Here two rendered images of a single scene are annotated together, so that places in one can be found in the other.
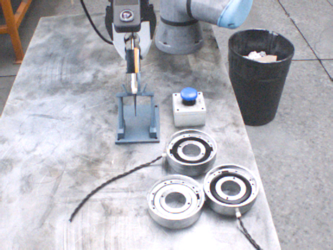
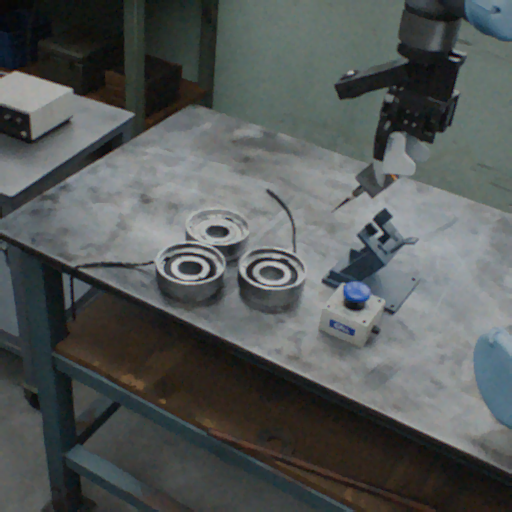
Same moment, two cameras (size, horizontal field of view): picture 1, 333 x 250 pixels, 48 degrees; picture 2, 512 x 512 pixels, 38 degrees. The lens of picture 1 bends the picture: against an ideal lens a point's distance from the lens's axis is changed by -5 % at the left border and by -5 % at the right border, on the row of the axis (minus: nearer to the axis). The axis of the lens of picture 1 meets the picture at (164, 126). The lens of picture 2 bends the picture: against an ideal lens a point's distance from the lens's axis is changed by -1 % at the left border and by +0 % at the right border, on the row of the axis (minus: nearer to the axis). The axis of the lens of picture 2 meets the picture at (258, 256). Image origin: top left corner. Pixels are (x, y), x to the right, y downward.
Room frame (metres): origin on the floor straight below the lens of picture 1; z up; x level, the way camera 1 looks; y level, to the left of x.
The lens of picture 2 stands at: (0.99, -0.87, 1.54)
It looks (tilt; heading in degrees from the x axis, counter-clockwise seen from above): 37 degrees down; 119
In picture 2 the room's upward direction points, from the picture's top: 6 degrees clockwise
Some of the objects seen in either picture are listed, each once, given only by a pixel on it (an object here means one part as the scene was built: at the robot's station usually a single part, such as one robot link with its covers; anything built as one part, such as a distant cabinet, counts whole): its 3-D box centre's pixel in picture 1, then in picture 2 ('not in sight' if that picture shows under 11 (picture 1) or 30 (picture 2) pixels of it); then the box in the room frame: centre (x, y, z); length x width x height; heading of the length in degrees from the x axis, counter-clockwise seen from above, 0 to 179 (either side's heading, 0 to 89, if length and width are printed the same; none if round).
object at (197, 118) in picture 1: (188, 106); (355, 316); (0.72, -0.06, 0.82); 0.08 x 0.07 x 0.05; 2
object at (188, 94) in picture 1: (188, 100); (354, 301); (0.72, -0.06, 0.85); 0.04 x 0.04 x 0.05
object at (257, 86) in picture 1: (256, 78); not in sight; (1.69, -0.49, 0.21); 0.34 x 0.34 x 0.43
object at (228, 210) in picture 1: (230, 190); (190, 272); (0.47, -0.12, 0.82); 0.10 x 0.10 x 0.04
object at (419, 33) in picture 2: not in sight; (430, 28); (0.70, 0.06, 1.22); 0.08 x 0.08 x 0.05
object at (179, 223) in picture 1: (175, 202); (217, 235); (0.45, -0.02, 0.82); 0.10 x 0.10 x 0.04
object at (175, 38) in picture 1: (179, 28); not in sight; (1.07, -0.05, 0.85); 0.15 x 0.15 x 0.10
